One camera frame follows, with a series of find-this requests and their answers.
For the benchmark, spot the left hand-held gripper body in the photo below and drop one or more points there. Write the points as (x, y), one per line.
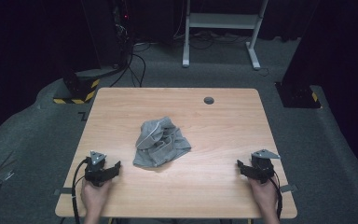
(94, 169)

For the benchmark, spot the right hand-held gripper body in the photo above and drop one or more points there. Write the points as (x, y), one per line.
(262, 169)

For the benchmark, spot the grey shorts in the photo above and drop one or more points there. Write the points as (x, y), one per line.
(161, 144)

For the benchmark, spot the person's left hand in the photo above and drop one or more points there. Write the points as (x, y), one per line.
(93, 197)

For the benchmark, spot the person's right hand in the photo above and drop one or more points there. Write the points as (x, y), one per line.
(265, 197)

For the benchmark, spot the grey tape strip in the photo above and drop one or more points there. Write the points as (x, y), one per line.
(62, 190)
(289, 188)

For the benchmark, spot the black stand with striped base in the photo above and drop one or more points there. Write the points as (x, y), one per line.
(77, 90)

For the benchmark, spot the black stand base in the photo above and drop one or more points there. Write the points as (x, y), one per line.
(298, 95)

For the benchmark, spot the black equipment rack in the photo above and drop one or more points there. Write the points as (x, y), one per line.
(105, 34)

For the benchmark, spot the white metal desk frame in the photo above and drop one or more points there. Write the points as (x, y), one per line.
(223, 21)

